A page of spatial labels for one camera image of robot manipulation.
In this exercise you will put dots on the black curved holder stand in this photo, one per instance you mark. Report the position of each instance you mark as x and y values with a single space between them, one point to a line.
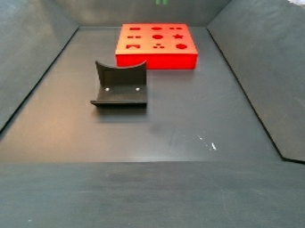
124 85

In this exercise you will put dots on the red shape-sorting block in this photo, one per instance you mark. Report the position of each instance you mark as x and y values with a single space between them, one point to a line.
162 44

